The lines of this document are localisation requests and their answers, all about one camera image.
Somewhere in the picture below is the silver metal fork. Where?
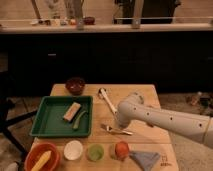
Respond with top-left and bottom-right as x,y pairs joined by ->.
100,124 -> 133,135

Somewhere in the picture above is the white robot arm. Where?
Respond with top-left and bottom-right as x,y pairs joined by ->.
117,92 -> 213,149

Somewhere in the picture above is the green plastic tray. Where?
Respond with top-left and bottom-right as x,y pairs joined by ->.
30,96 -> 93,138

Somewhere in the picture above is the dark red bowl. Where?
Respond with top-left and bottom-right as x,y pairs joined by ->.
65,77 -> 85,95

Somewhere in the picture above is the tan bread stick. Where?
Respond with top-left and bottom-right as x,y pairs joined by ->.
63,102 -> 81,122

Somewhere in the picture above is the green cucumber piece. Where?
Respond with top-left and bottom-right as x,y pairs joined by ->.
73,111 -> 87,130

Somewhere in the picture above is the orange tomato fruit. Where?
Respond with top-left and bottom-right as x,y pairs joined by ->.
115,141 -> 129,160

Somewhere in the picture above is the green cup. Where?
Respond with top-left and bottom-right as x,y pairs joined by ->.
87,144 -> 104,162

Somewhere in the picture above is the red bowl on counter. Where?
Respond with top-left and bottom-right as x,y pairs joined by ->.
83,17 -> 95,25

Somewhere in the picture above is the white small bowl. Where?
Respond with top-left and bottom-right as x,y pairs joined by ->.
64,140 -> 83,161

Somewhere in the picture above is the blue folded cloth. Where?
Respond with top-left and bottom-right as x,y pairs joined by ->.
129,151 -> 160,171

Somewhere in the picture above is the yellow corn cob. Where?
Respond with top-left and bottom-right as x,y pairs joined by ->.
31,151 -> 51,171

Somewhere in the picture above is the orange bowl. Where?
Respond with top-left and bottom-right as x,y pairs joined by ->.
24,142 -> 60,171

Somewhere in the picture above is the long counter shelf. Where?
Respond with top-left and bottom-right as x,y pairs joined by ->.
0,23 -> 213,34

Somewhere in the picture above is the black chair base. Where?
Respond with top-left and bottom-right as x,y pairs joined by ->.
0,71 -> 38,158

